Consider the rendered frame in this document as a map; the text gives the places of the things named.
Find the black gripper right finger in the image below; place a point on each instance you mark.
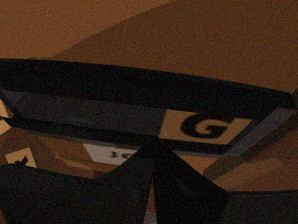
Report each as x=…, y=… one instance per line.
x=184, y=196

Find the white paper label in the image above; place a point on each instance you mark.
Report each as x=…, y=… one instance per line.
x=108, y=155

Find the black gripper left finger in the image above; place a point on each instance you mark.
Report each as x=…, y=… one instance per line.
x=35, y=196

